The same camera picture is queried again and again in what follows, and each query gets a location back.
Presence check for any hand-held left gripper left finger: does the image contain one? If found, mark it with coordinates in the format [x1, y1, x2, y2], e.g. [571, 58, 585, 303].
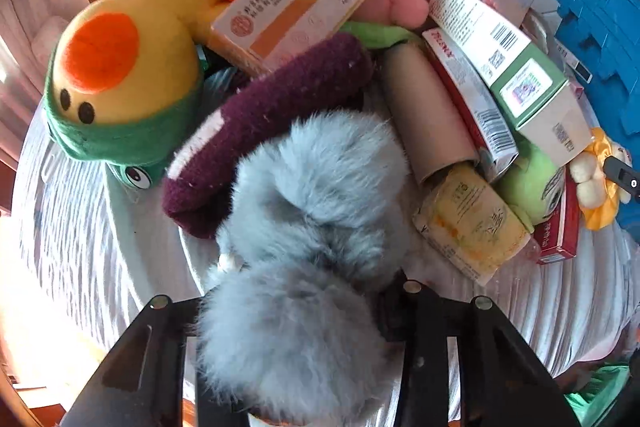
[60, 294, 251, 427]

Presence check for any yellow duck plush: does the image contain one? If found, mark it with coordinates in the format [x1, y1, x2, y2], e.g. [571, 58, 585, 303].
[42, 0, 276, 194]

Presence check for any yellow flower plush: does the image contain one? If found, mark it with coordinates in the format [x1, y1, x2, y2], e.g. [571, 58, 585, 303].
[570, 127, 633, 230]

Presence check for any purple knitted eggplant plush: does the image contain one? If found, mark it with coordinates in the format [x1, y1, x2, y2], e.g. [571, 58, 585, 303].
[161, 32, 376, 240]

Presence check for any blue plastic crate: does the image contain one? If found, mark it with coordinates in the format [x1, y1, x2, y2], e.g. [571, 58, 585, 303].
[552, 0, 640, 243]

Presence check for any pale curtain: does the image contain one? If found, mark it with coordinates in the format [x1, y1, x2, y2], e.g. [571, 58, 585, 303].
[0, 0, 73, 208]

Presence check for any green frog plush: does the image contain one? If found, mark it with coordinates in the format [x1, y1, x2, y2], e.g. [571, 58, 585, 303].
[495, 142, 568, 228]

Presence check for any pink pig plush green dress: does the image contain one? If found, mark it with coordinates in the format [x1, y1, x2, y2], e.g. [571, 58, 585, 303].
[340, 0, 436, 50]

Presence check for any grey fluffy plush toy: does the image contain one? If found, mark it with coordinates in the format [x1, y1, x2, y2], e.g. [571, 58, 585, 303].
[192, 109, 426, 425]

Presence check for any clear plastic package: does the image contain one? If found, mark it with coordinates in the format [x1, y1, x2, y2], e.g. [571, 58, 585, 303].
[522, 9, 596, 100]

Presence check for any pale cardboard tube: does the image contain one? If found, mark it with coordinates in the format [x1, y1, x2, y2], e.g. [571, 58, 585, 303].
[382, 43, 481, 185]

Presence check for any yellow tissue packet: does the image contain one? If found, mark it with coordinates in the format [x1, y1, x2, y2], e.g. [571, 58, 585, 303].
[412, 162, 533, 285]

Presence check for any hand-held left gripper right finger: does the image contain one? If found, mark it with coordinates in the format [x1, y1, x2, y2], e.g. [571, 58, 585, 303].
[377, 279, 583, 427]

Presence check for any white green box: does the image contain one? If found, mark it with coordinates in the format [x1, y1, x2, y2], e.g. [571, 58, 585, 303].
[427, 0, 593, 168]

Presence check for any green cloth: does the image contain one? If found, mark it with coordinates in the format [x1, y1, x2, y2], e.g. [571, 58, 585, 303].
[565, 364, 633, 427]

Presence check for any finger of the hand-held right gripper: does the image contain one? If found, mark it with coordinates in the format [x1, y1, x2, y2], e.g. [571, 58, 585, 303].
[602, 155, 640, 204]

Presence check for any red white medicine box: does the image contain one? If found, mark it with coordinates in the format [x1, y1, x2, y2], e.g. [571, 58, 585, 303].
[421, 28, 520, 182]

